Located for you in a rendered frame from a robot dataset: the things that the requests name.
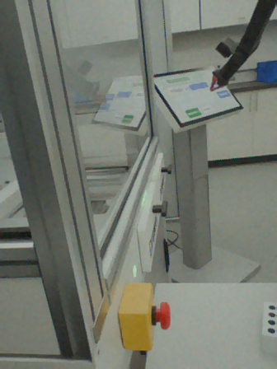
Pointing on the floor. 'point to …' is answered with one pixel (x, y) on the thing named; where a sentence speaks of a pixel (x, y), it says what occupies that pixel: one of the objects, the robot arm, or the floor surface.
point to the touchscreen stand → (200, 220)
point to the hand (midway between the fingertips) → (211, 89)
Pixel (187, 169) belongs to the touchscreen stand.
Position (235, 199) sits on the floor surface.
